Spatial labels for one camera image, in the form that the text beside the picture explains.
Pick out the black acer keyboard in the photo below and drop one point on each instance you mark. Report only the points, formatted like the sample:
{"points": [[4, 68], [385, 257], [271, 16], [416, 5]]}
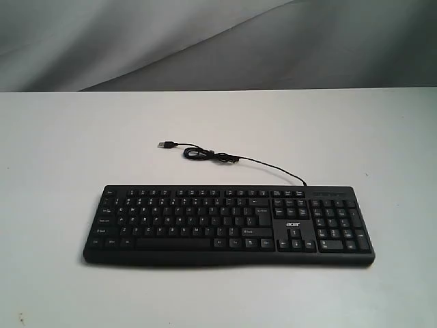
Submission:
{"points": [[198, 226]]}

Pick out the grey backdrop cloth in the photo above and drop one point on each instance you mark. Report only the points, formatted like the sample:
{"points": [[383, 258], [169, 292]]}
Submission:
{"points": [[108, 46]]}

